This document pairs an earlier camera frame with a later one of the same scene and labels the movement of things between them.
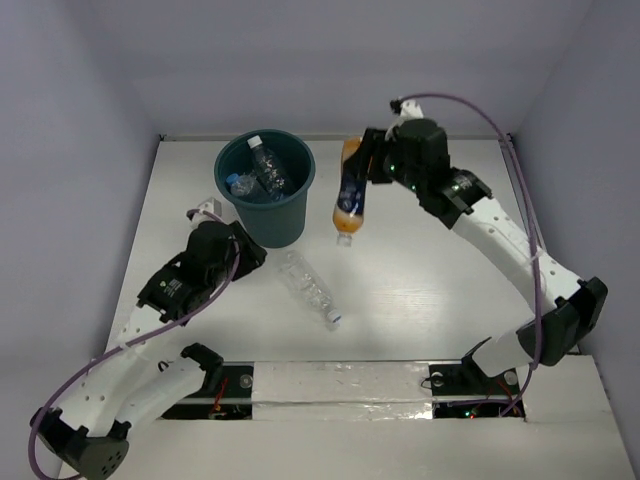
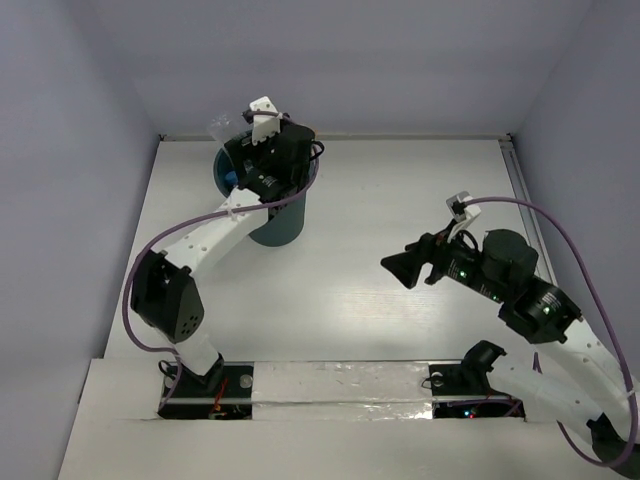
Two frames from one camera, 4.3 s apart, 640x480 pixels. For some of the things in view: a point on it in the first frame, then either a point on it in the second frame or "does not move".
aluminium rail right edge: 520,190 does not move
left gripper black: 250,248 -> 242,151
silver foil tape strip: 341,391 does not move
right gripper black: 364,157 -> 405,265
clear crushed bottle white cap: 309,287 -> 222,128
